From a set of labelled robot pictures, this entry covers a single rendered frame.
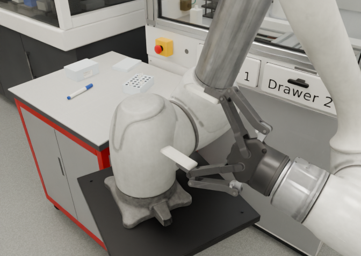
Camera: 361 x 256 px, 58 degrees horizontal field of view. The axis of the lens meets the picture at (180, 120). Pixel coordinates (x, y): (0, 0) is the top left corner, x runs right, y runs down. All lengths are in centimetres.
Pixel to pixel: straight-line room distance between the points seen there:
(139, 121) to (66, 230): 127
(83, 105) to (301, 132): 85
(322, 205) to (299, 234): 114
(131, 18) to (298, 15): 162
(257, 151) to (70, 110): 90
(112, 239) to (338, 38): 60
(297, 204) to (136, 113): 36
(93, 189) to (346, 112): 63
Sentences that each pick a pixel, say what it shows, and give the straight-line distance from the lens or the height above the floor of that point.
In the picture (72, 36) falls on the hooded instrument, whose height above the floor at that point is 87.
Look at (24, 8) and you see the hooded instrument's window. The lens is 202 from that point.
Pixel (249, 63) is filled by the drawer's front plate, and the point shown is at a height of 91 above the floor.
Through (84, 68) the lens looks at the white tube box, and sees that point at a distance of 152.
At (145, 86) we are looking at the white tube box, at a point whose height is 79.
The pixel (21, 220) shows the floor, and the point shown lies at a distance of 201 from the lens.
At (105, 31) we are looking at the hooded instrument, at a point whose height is 84.
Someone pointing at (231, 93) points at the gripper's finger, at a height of 115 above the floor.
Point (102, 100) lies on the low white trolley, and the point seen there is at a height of 76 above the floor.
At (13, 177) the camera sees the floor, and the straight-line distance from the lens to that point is 230.
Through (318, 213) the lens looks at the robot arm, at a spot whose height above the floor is 105.
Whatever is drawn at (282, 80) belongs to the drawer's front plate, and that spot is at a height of 88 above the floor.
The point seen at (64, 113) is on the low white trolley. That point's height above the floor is 76.
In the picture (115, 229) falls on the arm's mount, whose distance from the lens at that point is 81.
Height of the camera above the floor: 141
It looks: 33 degrees down
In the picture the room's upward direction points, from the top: straight up
